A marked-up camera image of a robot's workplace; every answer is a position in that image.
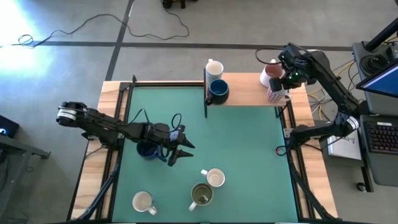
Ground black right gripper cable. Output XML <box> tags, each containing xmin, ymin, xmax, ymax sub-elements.
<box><xmin>255</xmin><ymin>46</ymin><xmax>285</xmax><ymax>66</ymax></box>

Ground black floor stand base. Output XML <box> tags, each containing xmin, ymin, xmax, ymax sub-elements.
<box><xmin>160</xmin><ymin>0</ymin><xmax>198</xmax><ymax>9</ymax></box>

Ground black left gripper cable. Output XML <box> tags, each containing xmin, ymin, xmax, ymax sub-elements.
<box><xmin>129</xmin><ymin>108</ymin><xmax>183</xmax><ymax>131</ymax></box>

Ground red white patterned mug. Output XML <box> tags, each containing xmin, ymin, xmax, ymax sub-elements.
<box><xmin>266</xmin><ymin>86</ymin><xmax>292</xmax><ymax>104</ymax></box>

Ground white mug pink inside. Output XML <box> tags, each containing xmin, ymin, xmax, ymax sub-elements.
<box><xmin>259</xmin><ymin>58</ymin><xmax>285</xmax><ymax>88</ymax></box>

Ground yellow cable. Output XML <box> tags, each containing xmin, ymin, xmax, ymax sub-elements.
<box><xmin>306</xmin><ymin>60</ymin><xmax>355</xmax><ymax>121</ymax></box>

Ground white mug blue floral pattern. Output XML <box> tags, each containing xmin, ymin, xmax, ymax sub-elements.
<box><xmin>200</xmin><ymin>167</ymin><xmax>226</xmax><ymax>188</ymax></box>

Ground green table mat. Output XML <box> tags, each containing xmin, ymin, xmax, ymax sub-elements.
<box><xmin>111</xmin><ymin>86</ymin><xmax>299</xmax><ymax>223</ymax></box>

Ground grey metal stand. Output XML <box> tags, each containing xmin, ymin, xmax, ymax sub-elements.
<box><xmin>0</xmin><ymin>135</ymin><xmax>51</xmax><ymax>218</ymax></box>

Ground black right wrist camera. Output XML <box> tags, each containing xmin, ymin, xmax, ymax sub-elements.
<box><xmin>268</xmin><ymin>77</ymin><xmax>282</xmax><ymax>92</ymax></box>

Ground plain white mug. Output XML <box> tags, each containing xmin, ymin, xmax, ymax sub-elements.
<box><xmin>132</xmin><ymin>190</ymin><xmax>158</xmax><ymax>216</ymax></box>

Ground black coiled cable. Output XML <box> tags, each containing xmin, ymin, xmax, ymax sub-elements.
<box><xmin>360</xmin><ymin>54</ymin><xmax>388</xmax><ymax>74</ymax></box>

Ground white mug olive green inside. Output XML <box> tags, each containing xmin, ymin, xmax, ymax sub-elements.
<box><xmin>188</xmin><ymin>182</ymin><xmax>215</xmax><ymax>212</ymax></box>

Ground wooden shelf black legs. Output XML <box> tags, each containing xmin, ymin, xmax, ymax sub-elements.
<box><xmin>203</xmin><ymin>68</ymin><xmax>289</xmax><ymax>119</ymax></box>

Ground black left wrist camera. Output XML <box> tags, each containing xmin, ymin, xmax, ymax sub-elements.
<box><xmin>169</xmin><ymin>124</ymin><xmax>187</xmax><ymax>143</ymax></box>

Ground black aluminium table frame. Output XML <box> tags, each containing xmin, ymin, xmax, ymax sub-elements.
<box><xmin>93</xmin><ymin>74</ymin><xmax>312</xmax><ymax>224</ymax></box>

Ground black device blue light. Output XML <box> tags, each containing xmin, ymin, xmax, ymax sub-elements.
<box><xmin>0</xmin><ymin>114</ymin><xmax>20</xmax><ymax>138</ymax></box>

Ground black round pole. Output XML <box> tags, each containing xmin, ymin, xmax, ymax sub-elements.
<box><xmin>363</xmin><ymin>18</ymin><xmax>398</xmax><ymax>52</ymax></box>

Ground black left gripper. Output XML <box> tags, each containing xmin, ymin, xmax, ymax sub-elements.
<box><xmin>142</xmin><ymin>122</ymin><xmax>197</xmax><ymax>167</ymax></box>

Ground white printed booklet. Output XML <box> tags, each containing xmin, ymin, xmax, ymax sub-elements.
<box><xmin>326</xmin><ymin>129</ymin><xmax>363</xmax><ymax>161</ymax></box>

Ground dark blue mug cream base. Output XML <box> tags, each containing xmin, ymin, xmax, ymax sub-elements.
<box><xmin>136</xmin><ymin>141</ymin><xmax>167</xmax><ymax>163</ymax></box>

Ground black mug teal inside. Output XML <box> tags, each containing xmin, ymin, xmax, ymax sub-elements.
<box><xmin>204</xmin><ymin>78</ymin><xmax>230</xmax><ymax>106</ymax></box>

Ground white speckled mug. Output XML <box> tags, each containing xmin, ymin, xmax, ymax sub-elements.
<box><xmin>205</xmin><ymin>58</ymin><xmax>224</xmax><ymax>86</ymax></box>

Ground black laptop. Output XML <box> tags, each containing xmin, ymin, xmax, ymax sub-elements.
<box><xmin>351</xmin><ymin>40</ymin><xmax>398</xmax><ymax>187</ymax></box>

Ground black floor cable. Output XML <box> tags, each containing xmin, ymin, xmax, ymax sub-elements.
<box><xmin>0</xmin><ymin>6</ymin><xmax>190</xmax><ymax>49</ymax></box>

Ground black backlit keyboard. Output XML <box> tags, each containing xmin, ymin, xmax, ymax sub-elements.
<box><xmin>363</xmin><ymin>120</ymin><xmax>398</xmax><ymax>156</ymax></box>

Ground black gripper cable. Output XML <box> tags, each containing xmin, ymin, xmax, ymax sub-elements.
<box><xmin>255</xmin><ymin>46</ymin><xmax>285</xmax><ymax>66</ymax></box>
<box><xmin>129</xmin><ymin>108</ymin><xmax>183</xmax><ymax>131</ymax></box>

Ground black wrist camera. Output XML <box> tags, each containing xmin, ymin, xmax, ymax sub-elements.
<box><xmin>169</xmin><ymin>124</ymin><xmax>187</xmax><ymax>143</ymax></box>
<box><xmin>268</xmin><ymin>77</ymin><xmax>282</xmax><ymax>92</ymax></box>

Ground computer monitor blue screen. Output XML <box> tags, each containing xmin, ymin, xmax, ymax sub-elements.
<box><xmin>356</xmin><ymin>58</ymin><xmax>398</xmax><ymax>99</ymax></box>

